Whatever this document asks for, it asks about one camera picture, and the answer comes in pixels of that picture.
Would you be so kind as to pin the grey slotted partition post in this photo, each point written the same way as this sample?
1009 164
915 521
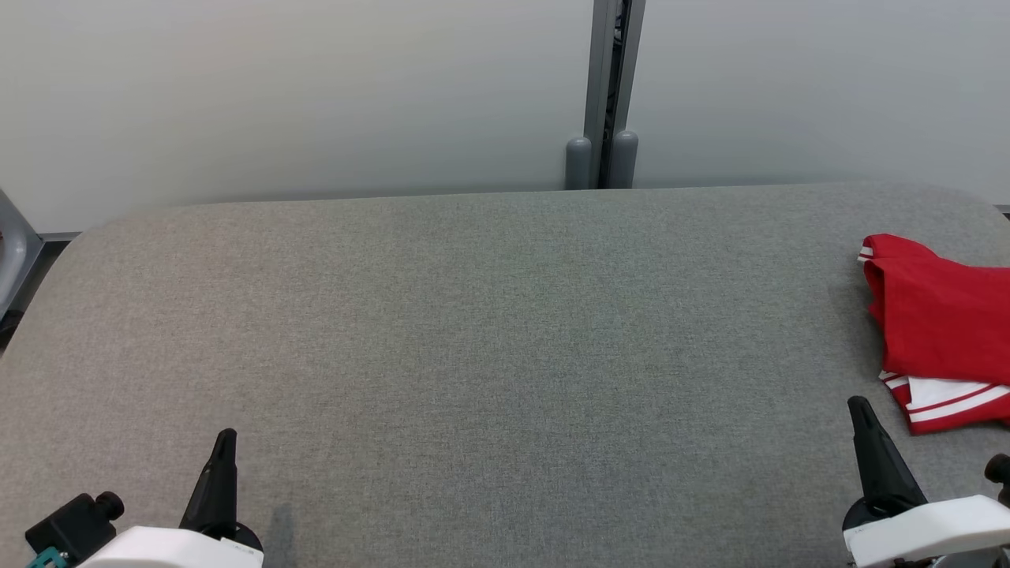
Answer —
596 79

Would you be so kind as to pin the grey round post foot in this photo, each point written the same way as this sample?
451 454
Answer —
578 166
625 162

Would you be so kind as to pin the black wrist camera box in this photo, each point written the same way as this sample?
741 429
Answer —
71 525
1000 469

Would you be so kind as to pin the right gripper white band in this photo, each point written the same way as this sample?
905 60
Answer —
923 532

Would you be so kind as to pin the red jersey with white sleeves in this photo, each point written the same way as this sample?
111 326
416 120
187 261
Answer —
947 315

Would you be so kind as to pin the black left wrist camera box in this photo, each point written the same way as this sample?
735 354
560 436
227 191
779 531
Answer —
71 525

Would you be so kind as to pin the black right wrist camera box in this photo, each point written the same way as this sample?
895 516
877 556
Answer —
1000 469

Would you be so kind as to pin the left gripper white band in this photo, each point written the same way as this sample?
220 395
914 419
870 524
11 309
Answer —
173 552

